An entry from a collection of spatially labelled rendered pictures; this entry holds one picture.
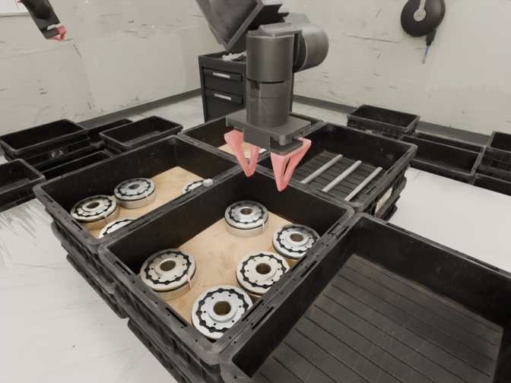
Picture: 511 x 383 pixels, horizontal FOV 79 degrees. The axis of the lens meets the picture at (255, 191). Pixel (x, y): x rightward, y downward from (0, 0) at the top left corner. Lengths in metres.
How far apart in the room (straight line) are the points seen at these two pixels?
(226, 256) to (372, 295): 0.30
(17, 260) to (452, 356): 1.00
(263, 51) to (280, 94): 0.05
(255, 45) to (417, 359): 0.50
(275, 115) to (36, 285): 0.74
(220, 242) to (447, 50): 3.30
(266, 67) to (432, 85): 3.45
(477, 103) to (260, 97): 3.45
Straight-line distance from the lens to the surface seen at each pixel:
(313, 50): 0.44
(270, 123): 0.40
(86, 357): 0.76
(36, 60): 3.70
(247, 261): 0.62
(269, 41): 0.38
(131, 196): 0.85
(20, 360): 0.82
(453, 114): 3.82
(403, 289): 0.67
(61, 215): 0.72
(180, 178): 0.95
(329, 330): 0.58
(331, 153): 1.10
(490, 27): 3.67
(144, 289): 0.51
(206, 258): 0.67
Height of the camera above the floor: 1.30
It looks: 33 degrees down
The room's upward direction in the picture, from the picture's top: straight up
